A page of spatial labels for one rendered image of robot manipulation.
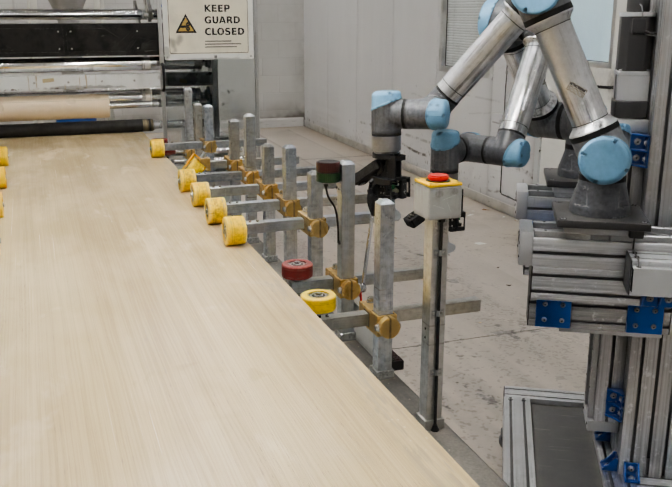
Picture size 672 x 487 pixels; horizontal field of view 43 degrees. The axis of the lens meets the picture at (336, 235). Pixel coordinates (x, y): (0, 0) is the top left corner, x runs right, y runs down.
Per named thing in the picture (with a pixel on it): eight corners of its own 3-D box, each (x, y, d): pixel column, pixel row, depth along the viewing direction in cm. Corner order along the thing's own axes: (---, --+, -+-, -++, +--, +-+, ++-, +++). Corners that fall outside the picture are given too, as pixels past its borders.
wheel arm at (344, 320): (474, 310, 211) (474, 294, 210) (480, 314, 208) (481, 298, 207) (308, 331, 197) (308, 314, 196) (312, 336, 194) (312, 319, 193)
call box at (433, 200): (444, 213, 169) (446, 175, 167) (461, 221, 163) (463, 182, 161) (412, 216, 167) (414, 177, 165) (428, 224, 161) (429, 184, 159)
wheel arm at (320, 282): (438, 276, 235) (439, 261, 234) (444, 279, 232) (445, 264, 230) (288, 293, 220) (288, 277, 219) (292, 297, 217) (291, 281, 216)
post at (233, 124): (240, 237, 340) (236, 118, 328) (242, 239, 337) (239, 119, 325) (231, 238, 339) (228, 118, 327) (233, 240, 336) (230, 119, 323)
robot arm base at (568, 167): (604, 171, 269) (607, 140, 266) (610, 180, 255) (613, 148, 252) (555, 169, 272) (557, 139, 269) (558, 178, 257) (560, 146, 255)
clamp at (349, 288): (342, 283, 229) (342, 265, 228) (360, 299, 217) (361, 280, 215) (323, 285, 227) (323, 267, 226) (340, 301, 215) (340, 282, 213)
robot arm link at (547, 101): (565, 148, 265) (515, 18, 227) (522, 143, 274) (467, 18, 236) (579, 119, 269) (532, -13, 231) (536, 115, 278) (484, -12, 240)
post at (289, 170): (294, 292, 272) (293, 143, 259) (297, 295, 268) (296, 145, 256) (284, 293, 271) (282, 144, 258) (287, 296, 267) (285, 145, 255)
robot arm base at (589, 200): (626, 206, 222) (629, 169, 219) (634, 220, 208) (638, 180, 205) (566, 203, 225) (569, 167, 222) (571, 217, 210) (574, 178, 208)
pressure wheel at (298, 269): (307, 297, 225) (307, 255, 222) (317, 306, 218) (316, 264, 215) (278, 300, 223) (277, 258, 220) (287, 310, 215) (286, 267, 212)
